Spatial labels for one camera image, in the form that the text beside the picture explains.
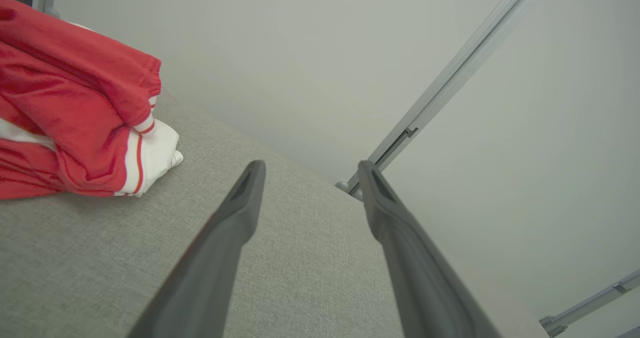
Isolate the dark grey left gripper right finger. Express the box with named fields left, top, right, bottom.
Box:
left=357, top=160, right=504, bottom=338

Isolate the grey metal partition rail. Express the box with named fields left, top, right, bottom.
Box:
left=539, top=269, right=640, bottom=338

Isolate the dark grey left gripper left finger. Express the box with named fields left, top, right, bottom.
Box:
left=126, top=160, right=267, bottom=338

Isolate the grey partition post with feet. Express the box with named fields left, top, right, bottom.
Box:
left=334, top=0, right=546, bottom=202

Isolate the red white basketball jersey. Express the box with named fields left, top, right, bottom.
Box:
left=0, top=0, right=184, bottom=200

